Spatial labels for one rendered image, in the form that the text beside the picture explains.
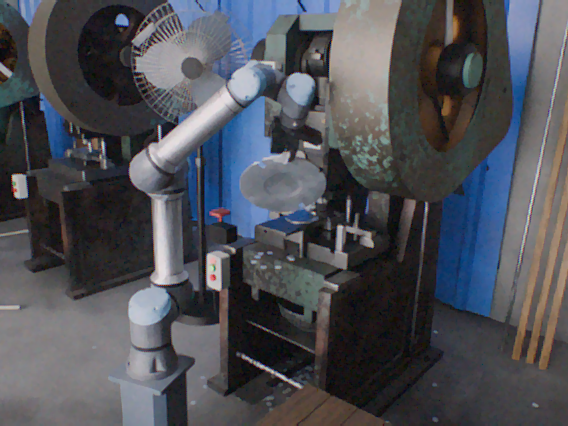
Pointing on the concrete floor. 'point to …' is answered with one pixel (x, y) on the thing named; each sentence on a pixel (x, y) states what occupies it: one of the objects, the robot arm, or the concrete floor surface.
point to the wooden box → (318, 411)
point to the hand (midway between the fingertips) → (287, 159)
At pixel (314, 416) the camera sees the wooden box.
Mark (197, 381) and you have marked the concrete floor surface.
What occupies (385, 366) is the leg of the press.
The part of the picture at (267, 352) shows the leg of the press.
